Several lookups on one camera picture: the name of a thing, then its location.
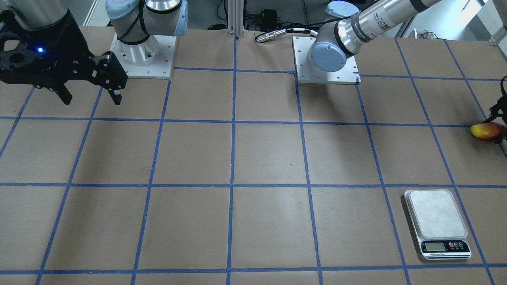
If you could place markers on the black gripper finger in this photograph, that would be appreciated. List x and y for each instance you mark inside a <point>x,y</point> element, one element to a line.
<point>500,108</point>

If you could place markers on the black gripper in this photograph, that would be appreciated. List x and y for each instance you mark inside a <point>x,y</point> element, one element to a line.
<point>74,50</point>

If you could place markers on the red yellow mango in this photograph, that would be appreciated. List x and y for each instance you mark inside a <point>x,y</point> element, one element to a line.
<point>488,131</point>

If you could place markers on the silver digital kitchen scale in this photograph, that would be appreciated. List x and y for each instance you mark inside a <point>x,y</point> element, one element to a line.
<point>437,224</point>

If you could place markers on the aluminium frame post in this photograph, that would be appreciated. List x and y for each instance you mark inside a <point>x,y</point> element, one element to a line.
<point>235,17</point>

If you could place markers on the silver cable connector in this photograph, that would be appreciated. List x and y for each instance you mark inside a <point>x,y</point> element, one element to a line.
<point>270,35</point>

